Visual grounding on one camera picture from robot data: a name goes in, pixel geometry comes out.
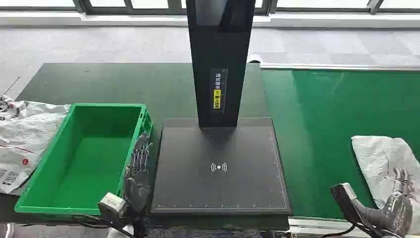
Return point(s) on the small white conveyor end cap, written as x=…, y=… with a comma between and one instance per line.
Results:
x=254, y=59

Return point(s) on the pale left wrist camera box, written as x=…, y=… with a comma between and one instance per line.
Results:
x=111, y=204

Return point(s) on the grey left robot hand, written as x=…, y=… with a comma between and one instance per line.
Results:
x=137, y=190

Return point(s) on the black scanner column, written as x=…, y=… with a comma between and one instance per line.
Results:
x=203, y=82

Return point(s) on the dark right wrist camera box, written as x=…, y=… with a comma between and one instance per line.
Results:
x=341, y=197

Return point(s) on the long grey parcel bag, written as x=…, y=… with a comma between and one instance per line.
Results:
x=377, y=154

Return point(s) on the green conveyor belt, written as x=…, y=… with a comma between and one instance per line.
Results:
x=311, y=131

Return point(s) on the black yellow column label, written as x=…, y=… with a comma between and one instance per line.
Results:
x=218, y=95

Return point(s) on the silver conveyor back rail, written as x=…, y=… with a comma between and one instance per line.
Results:
x=328, y=66

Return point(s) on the dark window frame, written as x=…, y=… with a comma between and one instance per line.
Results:
x=177, y=8

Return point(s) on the large white crumpled parcel bag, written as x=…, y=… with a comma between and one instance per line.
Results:
x=26, y=131

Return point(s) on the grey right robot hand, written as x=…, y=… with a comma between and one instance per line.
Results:
x=398, y=213

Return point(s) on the black scanner base plate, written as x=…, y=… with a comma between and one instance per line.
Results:
x=197, y=184

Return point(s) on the green plastic crate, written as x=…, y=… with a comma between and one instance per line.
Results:
x=88, y=164

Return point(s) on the silver conveyor front rail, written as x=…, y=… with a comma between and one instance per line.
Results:
x=311, y=225

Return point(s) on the silver conveyor rail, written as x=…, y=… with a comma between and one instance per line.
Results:
x=311, y=225
x=328, y=66

